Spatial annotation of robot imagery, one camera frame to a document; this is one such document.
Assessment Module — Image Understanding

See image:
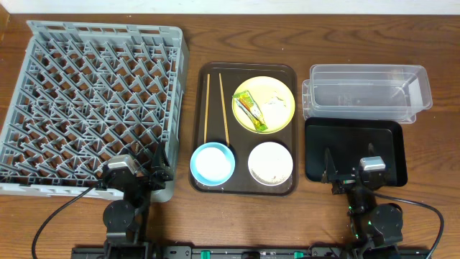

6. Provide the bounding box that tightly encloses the light blue bowl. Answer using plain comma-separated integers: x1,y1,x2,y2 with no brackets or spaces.
190,142,236,186

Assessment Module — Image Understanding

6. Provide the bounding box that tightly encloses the pale pink bowl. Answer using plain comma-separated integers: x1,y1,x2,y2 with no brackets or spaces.
247,142,294,186

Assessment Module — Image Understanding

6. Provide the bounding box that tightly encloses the green snack wrapper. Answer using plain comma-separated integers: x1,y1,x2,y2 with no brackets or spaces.
232,90,267,132

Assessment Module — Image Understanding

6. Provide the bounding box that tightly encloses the white tissue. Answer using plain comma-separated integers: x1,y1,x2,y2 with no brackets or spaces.
264,96,288,119

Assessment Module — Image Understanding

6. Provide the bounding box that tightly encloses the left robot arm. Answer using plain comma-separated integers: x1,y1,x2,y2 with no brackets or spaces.
101,145,173,259

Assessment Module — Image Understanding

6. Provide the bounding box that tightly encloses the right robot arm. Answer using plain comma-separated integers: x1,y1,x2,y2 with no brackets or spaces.
321,149,403,258

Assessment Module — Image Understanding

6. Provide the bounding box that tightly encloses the black waste tray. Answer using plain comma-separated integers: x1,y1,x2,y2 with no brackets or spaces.
305,117,408,187

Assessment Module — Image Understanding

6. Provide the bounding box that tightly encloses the clear plastic waste bin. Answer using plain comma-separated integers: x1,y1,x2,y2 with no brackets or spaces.
302,64,433,124

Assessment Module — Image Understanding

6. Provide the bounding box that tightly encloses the yellow round plate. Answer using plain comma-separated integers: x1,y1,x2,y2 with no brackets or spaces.
231,76,295,134

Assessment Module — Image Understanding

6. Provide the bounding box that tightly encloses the grey plastic dish rack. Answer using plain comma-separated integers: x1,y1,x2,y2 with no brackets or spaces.
1,20,189,200

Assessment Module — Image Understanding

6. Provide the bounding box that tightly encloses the dark brown serving tray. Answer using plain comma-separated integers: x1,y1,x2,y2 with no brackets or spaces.
189,63,298,196

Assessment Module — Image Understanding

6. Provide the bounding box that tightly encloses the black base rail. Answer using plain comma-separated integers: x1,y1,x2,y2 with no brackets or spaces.
71,246,428,259

